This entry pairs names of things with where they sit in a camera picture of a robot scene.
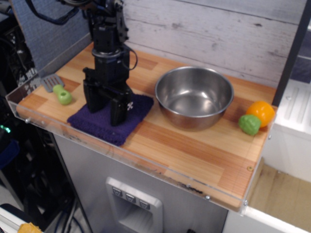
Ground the white toy sink unit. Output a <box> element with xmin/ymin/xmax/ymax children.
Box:
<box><xmin>224</xmin><ymin>80</ymin><xmax>311</xmax><ymax>233</ymax></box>

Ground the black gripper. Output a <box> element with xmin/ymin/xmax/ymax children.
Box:
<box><xmin>83</xmin><ymin>47</ymin><xmax>133</xmax><ymax>126</ymax></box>

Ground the clear acrylic table guard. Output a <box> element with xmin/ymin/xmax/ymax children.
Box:
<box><xmin>7</xmin><ymin>45</ymin><xmax>276</xmax><ymax>211</ymax></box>

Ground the purple towel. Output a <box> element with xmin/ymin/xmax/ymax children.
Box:
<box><xmin>67</xmin><ymin>94</ymin><xmax>154</xmax><ymax>146</ymax></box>

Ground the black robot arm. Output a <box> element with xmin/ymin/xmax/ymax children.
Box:
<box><xmin>62</xmin><ymin>0</ymin><xmax>133</xmax><ymax>126</ymax></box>

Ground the black post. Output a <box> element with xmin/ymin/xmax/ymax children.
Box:
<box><xmin>272</xmin><ymin>0</ymin><xmax>311</xmax><ymax>107</ymax></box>

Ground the orange toy pepper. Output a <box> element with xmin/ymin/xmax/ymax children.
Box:
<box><xmin>246</xmin><ymin>101</ymin><xmax>276</xmax><ymax>128</ymax></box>

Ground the stainless steel pot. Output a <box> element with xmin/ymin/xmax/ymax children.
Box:
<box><xmin>155</xmin><ymin>66</ymin><xmax>234</xmax><ymax>131</ymax></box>

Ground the silver toy fridge dispenser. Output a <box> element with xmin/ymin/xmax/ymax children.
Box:
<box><xmin>105</xmin><ymin>177</ymin><xmax>163</xmax><ymax>233</ymax></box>

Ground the green handled grey spatula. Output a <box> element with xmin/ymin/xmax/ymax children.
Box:
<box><xmin>40</xmin><ymin>74</ymin><xmax>72</xmax><ymax>105</ymax></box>

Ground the black crate rack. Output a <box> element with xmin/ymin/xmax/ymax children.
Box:
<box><xmin>0</xmin><ymin>26</ymin><xmax>37</xmax><ymax>97</ymax></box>

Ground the yellow object bottom left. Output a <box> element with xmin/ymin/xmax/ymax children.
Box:
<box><xmin>17</xmin><ymin>223</ymin><xmax>43</xmax><ymax>233</ymax></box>

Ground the blue fabric panel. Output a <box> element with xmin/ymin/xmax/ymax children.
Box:
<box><xmin>10</xmin><ymin>0</ymin><xmax>91</xmax><ymax>76</ymax></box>

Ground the green toy vegetable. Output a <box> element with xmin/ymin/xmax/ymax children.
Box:
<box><xmin>238</xmin><ymin>115</ymin><xmax>261</xmax><ymax>135</ymax></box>

